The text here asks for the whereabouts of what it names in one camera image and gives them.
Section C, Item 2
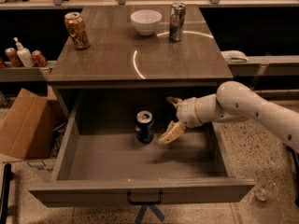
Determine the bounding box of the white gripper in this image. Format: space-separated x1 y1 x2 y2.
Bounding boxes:
158 96 198 145

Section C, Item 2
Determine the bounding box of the dark blue pepsi can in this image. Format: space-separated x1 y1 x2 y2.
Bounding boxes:
135 110 154 144

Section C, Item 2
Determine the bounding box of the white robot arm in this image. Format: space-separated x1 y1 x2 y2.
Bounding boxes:
158 81 299 152

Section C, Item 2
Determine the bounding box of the grey cabinet with counter top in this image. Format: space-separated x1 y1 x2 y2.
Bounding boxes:
48 5 233 125

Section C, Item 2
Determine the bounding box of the open grey top drawer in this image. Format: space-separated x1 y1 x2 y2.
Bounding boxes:
28 87 256 208

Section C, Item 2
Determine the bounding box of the tall silver blue can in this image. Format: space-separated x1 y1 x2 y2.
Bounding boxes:
169 2 186 42

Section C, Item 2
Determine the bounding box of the gold orange soda can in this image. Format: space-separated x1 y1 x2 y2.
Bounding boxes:
64 12 90 49

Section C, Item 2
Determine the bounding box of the red soda can right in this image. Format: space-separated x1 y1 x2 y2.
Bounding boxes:
32 50 48 67

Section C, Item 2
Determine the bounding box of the red soda can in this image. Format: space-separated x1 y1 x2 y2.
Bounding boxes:
32 50 48 67
5 48 22 67

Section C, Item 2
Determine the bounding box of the red soda can left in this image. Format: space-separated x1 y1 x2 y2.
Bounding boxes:
5 48 22 67

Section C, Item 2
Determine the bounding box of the white folded cloth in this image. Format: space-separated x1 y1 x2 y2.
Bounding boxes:
221 50 249 63

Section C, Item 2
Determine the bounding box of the white ceramic bowl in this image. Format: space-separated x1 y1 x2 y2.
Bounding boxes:
130 9 162 35

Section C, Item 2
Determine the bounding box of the blue tape cross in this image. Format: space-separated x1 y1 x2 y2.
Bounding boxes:
135 205 165 224

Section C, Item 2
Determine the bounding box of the grey side shelf right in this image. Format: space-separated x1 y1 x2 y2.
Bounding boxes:
228 55 299 77

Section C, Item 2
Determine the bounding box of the grey side shelf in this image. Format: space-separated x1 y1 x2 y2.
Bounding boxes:
228 55 299 77
0 61 56 82

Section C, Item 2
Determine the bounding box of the clear glass on floor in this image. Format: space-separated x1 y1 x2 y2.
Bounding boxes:
253 179 279 202

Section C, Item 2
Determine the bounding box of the black bar right edge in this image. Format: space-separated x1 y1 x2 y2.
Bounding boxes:
290 148 299 207

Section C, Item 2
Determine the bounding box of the black bar edge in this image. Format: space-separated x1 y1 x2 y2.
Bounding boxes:
0 163 13 224
290 148 299 207

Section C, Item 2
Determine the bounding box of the brown cardboard box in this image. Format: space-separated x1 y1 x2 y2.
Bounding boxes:
0 89 66 160

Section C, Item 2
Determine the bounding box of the white soap dispenser bottle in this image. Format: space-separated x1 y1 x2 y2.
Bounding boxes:
14 37 35 67

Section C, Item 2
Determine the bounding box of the grey side shelf left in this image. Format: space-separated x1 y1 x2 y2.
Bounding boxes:
0 61 56 82

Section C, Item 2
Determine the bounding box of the black bar left edge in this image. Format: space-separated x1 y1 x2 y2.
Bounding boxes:
0 163 13 224

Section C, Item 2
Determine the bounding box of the black drawer handle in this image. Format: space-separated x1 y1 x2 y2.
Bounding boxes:
126 191 164 205

